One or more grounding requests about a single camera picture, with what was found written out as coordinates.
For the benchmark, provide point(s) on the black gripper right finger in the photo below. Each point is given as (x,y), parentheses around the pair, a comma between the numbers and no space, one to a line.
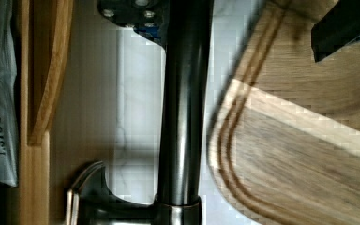
(338,28)

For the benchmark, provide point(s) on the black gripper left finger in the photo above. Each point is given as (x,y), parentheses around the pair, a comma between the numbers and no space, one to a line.
(147,18)

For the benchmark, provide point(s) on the wooden cutting board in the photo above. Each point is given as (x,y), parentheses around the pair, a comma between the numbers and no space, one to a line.
(285,146)

